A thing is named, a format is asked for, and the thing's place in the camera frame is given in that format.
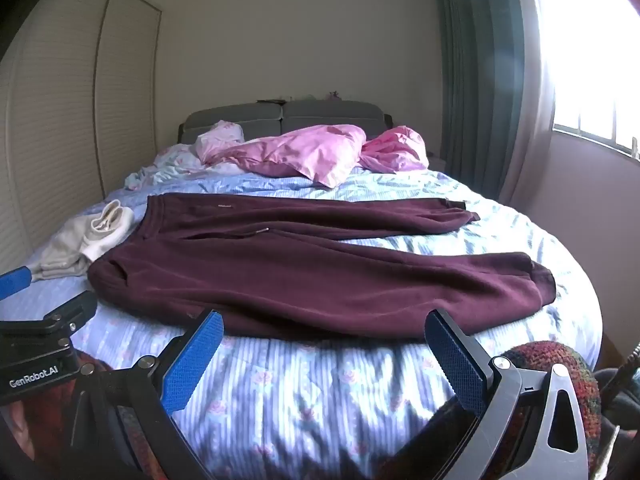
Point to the sheer white curtain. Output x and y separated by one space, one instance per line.
532 110

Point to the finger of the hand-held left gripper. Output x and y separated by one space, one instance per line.
15 282
65 315

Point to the blue striped floral bed sheet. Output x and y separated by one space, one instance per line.
310 390

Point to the pale pink floral pillow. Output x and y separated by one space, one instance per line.
220 137

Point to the green curtain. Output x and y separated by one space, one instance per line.
475 75

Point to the small pink pillow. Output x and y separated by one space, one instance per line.
395 150

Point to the window with metal bars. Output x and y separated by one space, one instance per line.
595 60

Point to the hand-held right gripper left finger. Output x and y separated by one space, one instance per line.
192 360

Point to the maroon fleece pants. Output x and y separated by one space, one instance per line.
310 280

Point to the large pink pillow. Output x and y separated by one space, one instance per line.
305 152

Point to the white floral crumpled sheet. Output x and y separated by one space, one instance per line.
165 165

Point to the cream louvred wardrobe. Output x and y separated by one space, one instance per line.
65 125

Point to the grey padded headboard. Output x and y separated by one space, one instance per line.
320 115

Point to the cream folded garment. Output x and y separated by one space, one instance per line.
87 245

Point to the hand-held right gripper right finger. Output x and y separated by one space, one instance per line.
455 360

